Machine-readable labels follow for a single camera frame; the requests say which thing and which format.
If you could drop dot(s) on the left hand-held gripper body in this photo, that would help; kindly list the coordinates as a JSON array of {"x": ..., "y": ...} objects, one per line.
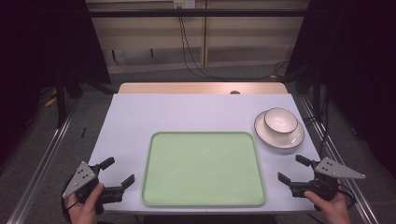
[{"x": 83, "y": 183}]

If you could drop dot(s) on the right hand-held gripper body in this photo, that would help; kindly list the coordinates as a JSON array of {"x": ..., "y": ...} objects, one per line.
[{"x": 327, "y": 180}]

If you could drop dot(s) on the person's left hand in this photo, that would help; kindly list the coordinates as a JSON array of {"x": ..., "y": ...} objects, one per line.
[{"x": 84, "y": 207}]

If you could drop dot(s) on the person's right hand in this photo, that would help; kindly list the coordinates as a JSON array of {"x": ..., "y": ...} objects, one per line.
[{"x": 330, "y": 208}]

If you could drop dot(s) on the white plate with dark rim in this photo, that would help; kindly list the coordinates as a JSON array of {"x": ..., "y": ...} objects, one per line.
[{"x": 280, "y": 140}]

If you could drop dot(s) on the white bowl with dark rim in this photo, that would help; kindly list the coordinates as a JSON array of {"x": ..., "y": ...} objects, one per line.
[{"x": 280, "y": 120}]

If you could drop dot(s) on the black metal stand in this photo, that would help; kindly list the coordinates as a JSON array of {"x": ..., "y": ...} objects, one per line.
[
  {"x": 62, "y": 96},
  {"x": 316, "y": 93}
]

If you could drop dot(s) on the green plastic tray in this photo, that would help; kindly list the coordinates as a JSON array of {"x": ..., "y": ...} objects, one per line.
[{"x": 204, "y": 169}]

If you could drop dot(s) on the white table mat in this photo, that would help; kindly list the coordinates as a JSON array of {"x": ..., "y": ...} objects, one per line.
[{"x": 174, "y": 115}]

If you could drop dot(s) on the wooden table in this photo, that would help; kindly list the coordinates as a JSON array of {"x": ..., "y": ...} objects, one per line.
[{"x": 186, "y": 87}]

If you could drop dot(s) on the black horizontal bar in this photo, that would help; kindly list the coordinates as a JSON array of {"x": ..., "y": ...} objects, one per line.
[{"x": 196, "y": 13}]

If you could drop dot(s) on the aluminium rail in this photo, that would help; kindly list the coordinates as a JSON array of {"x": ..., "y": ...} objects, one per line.
[
  {"x": 40, "y": 161},
  {"x": 336, "y": 158}
]

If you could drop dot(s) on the wooden post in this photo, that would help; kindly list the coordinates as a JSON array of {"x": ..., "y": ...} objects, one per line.
[{"x": 205, "y": 34}]

